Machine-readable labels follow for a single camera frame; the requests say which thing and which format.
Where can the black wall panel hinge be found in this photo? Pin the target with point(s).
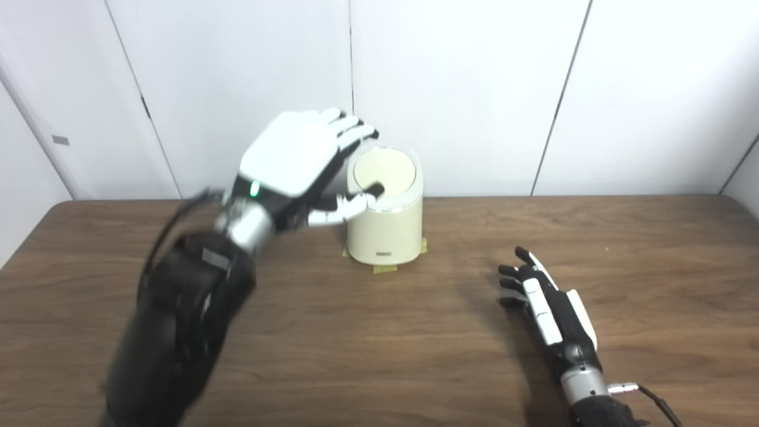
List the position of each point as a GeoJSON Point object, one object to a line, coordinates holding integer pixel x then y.
{"type": "Point", "coordinates": [145, 107]}

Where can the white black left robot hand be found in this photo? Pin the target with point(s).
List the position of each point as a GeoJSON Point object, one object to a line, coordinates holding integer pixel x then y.
{"type": "Point", "coordinates": [290, 154]}

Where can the round cream bin lid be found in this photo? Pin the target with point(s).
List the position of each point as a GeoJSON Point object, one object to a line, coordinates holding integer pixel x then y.
{"type": "Point", "coordinates": [388, 169]}

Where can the small grey wall label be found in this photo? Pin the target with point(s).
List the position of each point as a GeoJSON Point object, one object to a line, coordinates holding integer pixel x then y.
{"type": "Point", "coordinates": [60, 140]}

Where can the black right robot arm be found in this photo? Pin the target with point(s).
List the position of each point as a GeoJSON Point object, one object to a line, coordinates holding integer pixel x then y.
{"type": "Point", "coordinates": [596, 403]}

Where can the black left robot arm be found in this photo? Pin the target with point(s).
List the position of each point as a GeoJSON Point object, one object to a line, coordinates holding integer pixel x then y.
{"type": "Point", "coordinates": [178, 320]}

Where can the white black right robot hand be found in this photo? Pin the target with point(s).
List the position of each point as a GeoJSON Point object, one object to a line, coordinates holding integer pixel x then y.
{"type": "Point", "coordinates": [563, 317]}

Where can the cream-colored bin body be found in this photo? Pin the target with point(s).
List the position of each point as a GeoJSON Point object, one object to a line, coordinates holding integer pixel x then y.
{"type": "Point", "coordinates": [385, 234]}

